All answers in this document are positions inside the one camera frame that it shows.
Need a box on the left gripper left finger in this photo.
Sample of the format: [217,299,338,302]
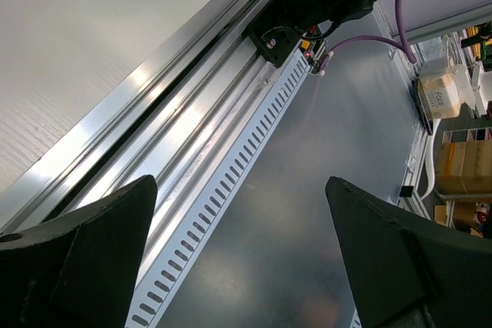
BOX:
[1,175,158,327]

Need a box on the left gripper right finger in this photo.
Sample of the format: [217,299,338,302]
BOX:
[325,177,491,327]

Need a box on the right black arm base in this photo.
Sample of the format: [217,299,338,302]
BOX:
[246,0,374,68]

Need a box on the cardboard boxes stack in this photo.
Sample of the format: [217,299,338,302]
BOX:
[434,127,491,237]

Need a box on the white power supply box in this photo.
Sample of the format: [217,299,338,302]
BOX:
[414,56,476,136]

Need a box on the white slotted cable duct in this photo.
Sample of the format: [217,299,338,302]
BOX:
[125,51,308,327]

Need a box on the aluminium mounting rail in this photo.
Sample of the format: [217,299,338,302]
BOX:
[0,0,320,267]

